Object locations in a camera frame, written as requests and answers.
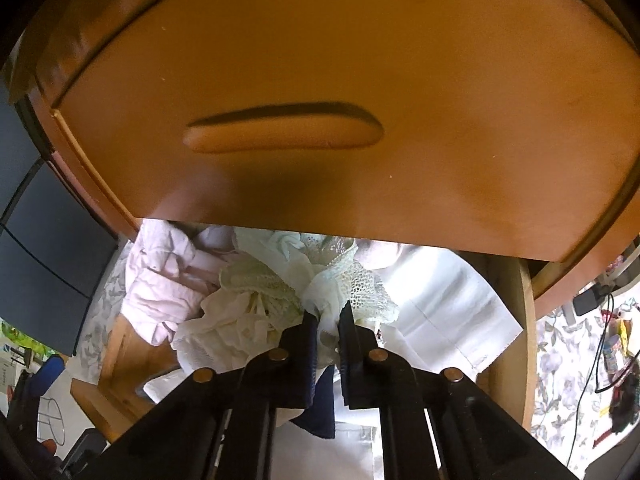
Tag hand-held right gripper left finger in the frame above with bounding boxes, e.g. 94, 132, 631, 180
65, 310, 321, 480

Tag cream lace underwear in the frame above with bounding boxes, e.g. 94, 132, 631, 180
172, 232, 401, 376

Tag black hair accessories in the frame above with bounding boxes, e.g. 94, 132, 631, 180
607, 370, 640, 436

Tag wooden drawer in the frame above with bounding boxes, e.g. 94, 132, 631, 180
50, 0, 640, 263
70, 250, 538, 441

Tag pale pink garment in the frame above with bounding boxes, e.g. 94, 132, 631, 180
122, 220, 241, 346

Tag closed wooden drawer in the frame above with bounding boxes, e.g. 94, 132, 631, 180
50, 0, 640, 263

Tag navy blue underwear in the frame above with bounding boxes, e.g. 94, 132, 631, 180
300, 360, 338, 441

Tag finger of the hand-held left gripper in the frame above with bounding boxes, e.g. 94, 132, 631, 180
20, 354, 68, 401

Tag colourful patterned packet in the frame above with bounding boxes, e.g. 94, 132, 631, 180
600, 332, 626, 376

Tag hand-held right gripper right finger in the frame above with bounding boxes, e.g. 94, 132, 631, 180
337, 304, 581, 480

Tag wooden nightstand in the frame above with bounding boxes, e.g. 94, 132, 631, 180
0, 0, 640, 311

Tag long black cable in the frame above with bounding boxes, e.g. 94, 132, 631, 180
565, 290, 617, 466

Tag dark blue cabinet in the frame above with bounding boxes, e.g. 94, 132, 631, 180
0, 85, 121, 356

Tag black power adapter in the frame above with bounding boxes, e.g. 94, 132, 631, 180
572, 285, 613, 317

